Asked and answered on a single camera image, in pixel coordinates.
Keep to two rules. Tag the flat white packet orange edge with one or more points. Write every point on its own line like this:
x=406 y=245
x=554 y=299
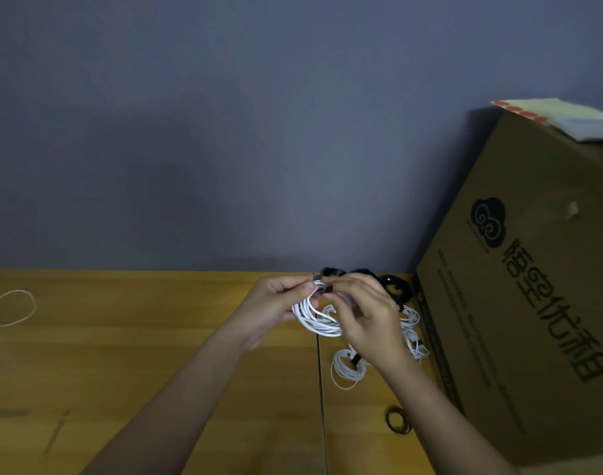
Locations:
x=569 y=118

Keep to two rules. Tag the person's right hand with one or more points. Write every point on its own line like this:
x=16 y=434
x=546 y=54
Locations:
x=376 y=326

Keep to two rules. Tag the group of black cable ties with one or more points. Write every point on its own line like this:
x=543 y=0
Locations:
x=389 y=420

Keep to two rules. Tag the person's left hand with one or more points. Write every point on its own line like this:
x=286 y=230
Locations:
x=272 y=309

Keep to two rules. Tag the person's left forearm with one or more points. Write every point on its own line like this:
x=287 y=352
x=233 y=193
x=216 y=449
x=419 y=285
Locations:
x=173 y=415

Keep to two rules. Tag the cardboard box with black print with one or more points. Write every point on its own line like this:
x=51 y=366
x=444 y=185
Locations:
x=519 y=321

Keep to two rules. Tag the person's right forearm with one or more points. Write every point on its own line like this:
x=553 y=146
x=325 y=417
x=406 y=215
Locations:
x=440 y=430

